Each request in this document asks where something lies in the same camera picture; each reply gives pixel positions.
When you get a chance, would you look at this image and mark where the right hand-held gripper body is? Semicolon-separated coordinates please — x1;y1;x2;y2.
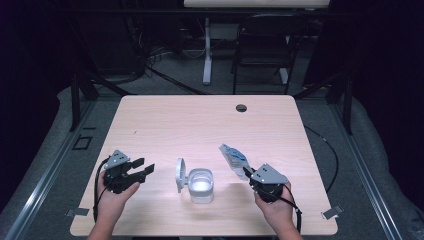
249;163;290;204

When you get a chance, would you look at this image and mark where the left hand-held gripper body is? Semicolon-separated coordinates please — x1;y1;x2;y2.
102;149;141;195

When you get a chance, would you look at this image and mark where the white and blue pouch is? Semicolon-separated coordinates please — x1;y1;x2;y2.
218;143;253;181

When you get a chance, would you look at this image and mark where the person's left hand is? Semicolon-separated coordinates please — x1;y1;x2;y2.
95;182;141;228

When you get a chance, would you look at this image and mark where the person's right hand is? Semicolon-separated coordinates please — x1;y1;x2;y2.
254;182;296;223

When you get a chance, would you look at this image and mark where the grey tape strip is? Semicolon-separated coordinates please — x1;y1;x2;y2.
321;205;344;220
65;207;90;218

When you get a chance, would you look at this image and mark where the black folding chair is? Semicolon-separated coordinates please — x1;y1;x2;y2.
231;13;308;95

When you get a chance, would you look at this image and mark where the left hand-held gripper cable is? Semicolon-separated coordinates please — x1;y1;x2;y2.
92;158;111;223

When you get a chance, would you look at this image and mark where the hand-held gripper cable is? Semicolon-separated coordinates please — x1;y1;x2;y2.
281;184;303;234
92;158;111;223

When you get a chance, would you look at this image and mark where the right hand-held gripper cable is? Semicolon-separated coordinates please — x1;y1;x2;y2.
281;184;303;234

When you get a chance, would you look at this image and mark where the aluminium floor rail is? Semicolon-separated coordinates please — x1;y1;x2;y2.
3;99;98;240
328;103;404;240

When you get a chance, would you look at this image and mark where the black floor cable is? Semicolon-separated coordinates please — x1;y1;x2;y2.
303;124;340;194

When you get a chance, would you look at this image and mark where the black metal frame post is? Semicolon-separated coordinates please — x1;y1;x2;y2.
69;71;99;133
293;73;354;136

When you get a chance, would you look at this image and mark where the tangle of floor cables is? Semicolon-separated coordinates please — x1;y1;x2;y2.
139;39;208;96

